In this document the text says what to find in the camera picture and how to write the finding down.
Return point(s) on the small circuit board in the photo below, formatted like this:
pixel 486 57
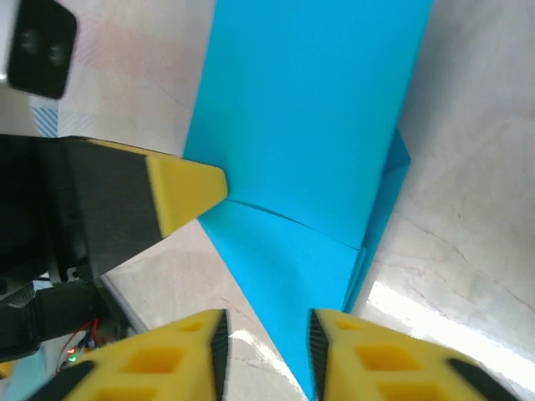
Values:
pixel 73 355

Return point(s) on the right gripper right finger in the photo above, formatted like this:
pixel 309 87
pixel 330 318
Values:
pixel 384 363

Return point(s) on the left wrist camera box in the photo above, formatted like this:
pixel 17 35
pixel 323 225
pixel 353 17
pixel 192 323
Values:
pixel 39 46

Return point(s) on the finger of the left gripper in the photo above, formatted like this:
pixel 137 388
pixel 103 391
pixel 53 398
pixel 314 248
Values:
pixel 167 192

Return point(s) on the blue paper sheet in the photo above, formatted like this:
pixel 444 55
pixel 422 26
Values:
pixel 301 125

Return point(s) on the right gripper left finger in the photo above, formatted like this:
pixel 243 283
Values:
pixel 150 363

